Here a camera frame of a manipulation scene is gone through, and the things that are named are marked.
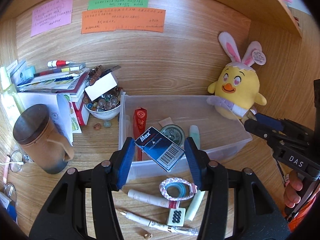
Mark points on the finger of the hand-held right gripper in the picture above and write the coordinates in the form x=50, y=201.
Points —
x=255, y=127
x=268, y=122

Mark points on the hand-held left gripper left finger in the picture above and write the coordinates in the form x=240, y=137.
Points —
x=125, y=162

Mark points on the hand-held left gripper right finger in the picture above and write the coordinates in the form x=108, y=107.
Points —
x=195, y=162

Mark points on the white cream tube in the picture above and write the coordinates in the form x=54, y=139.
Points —
x=194, y=133

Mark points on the clear plastic storage box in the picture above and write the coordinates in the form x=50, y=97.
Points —
x=220, y=135

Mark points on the blue staple box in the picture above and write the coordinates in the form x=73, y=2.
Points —
x=157, y=147

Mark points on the green glass bottle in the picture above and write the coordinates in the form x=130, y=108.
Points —
x=172, y=132

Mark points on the beige lipstick tube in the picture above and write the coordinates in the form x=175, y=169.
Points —
x=145, y=197

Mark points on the blue tape roll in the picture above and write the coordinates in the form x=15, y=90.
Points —
x=170, y=193

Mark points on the red envelope packet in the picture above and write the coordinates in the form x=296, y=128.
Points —
x=140, y=122

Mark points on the light green tube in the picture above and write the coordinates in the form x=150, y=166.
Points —
x=195, y=207

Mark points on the mahjong tile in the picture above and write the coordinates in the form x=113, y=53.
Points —
x=176, y=216

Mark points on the white pen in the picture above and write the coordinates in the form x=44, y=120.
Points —
x=140, y=218

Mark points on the person's right hand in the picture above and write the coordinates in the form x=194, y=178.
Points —
x=295, y=187

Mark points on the yellow chick plush toy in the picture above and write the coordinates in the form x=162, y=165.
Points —
x=237, y=90

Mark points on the green pebble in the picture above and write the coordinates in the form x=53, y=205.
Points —
x=107, y=124

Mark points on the brown pebble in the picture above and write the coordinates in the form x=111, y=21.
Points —
x=97, y=126

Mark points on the white bowl of glass marbles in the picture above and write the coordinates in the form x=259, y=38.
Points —
x=102, y=113

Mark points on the red and white carton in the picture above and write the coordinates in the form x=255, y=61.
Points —
x=81, y=112

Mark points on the white rectangular box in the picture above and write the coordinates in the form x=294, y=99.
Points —
x=101, y=86

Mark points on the brown ceramic mug with lid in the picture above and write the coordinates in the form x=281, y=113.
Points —
x=40, y=145

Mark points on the dark flat metal tool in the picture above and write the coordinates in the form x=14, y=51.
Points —
x=113, y=69

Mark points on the stack of books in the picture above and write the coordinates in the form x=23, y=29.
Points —
x=57, y=80

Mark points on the eyeglasses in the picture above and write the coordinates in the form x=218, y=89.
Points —
x=15, y=155

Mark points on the wooden shelf board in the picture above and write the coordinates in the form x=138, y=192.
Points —
x=282, y=5

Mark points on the red and white marker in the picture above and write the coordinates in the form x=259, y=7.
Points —
x=60, y=63

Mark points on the pink pen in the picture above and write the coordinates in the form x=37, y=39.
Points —
x=6, y=170

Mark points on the white cosmetic box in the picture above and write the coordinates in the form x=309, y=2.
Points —
x=17, y=72

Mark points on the orange sticky note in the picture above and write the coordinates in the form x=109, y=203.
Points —
x=122, y=21

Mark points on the green sticky note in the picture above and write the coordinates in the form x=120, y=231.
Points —
x=117, y=4

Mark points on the pink sticky note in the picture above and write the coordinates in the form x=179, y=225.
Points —
x=51, y=15

